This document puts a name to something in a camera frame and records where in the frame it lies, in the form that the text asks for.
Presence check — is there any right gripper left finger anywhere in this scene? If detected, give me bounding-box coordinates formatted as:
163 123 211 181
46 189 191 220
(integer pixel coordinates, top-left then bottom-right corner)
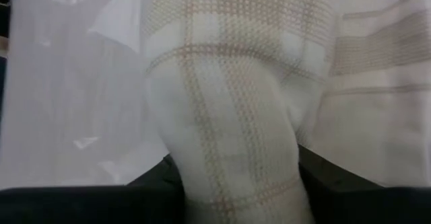
0 153 186 224

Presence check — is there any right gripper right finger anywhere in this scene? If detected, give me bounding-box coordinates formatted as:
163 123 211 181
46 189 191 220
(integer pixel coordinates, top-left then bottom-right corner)
297 144 431 224

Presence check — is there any white plaid kitchen towel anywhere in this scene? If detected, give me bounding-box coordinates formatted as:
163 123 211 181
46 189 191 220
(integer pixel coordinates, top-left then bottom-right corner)
139 0 431 224

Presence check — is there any black table frame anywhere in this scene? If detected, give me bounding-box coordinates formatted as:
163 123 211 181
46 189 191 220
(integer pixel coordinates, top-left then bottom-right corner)
0 0 13 117

